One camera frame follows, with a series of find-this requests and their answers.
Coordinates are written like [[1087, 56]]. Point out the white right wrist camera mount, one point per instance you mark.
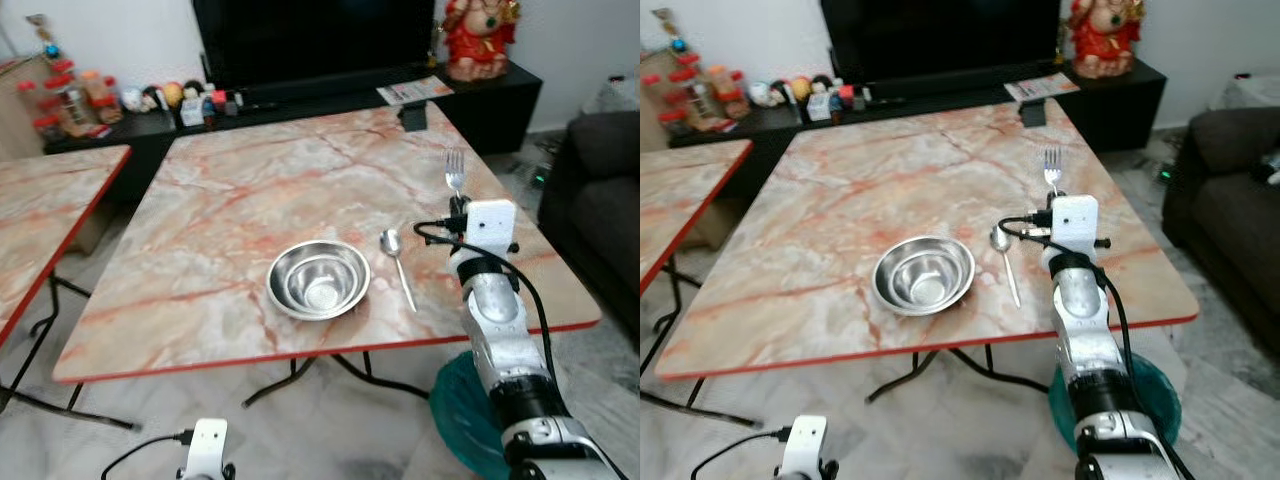
[[490, 225], [1072, 222]]

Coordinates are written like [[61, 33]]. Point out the small black box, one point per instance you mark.
[[1034, 113], [413, 117]]

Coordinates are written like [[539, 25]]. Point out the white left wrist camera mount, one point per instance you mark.
[[805, 445], [207, 445]]

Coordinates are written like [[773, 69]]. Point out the yellow ball toy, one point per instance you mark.
[[172, 94], [800, 89]]

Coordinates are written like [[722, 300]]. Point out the small red toy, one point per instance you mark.
[[849, 96], [217, 100]]

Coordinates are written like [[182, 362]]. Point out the clear jar red lid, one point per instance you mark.
[[652, 92], [29, 103], [61, 75], [686, 70]]

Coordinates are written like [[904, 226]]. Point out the printed paper leaflet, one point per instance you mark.
[[413, 91], [1040, 87]]

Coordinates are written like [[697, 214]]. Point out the light wooden cabinet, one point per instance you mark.
[[18, 120], [650, 135]]

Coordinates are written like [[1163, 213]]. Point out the steel fork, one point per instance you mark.
[[455, 178], [1052, 175]]

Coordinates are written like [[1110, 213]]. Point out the steel spoon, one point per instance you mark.
[[391, 241], [1000, 238]]

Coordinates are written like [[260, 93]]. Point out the small white carton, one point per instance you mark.
[[820, 107], [192, 112]]

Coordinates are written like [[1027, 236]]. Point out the red seated idol statue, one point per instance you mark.
[[1105, 38], [480, 40]]

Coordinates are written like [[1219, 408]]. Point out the device with green light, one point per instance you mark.
[[540, 179], [1165, 174]]

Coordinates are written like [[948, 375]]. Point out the dark grey sofa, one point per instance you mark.
[[1230, 210], [600, 200]]

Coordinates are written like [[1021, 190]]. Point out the white cloth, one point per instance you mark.
[[1250, 92], [612, 97]]

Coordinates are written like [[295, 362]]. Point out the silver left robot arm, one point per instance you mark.
[[229, 471], [829, 469]]

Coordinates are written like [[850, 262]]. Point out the small white figurine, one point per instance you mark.
[[132, 99], [763, 94]]

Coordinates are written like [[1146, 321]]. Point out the black flat television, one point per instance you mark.
[[310, 40], [940, 38]]

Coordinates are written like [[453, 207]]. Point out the black metal table legs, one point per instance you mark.
[[40, 330], [350, 372], [975, 365], [665, 320]]

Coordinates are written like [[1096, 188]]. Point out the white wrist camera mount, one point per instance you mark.
[[805, 445], [1072, 222], [490, 225], [207, 445]]

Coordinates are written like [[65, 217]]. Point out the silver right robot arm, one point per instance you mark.
[[495, 320], [1085, 320]]

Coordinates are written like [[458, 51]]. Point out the steel bowl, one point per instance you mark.
[[923, 276], [318, 280]]

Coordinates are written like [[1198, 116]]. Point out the black tv console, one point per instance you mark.
[[1120, 100], [490, 105]]

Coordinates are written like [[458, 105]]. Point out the clear jar orange cap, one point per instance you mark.
[[724, 88], [98, 95]]

